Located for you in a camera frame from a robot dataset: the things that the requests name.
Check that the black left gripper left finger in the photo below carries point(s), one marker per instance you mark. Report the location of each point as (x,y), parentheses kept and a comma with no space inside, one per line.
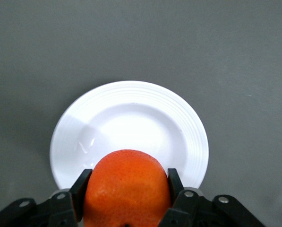
(60,208)

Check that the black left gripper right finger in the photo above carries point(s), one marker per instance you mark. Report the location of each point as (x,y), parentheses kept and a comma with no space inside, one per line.
(190,208)

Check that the orange fruit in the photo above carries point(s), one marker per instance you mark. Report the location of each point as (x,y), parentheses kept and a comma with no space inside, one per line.
(126,186)

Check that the white ribbed plate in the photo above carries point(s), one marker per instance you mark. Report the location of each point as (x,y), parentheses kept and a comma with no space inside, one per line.
(131,118)

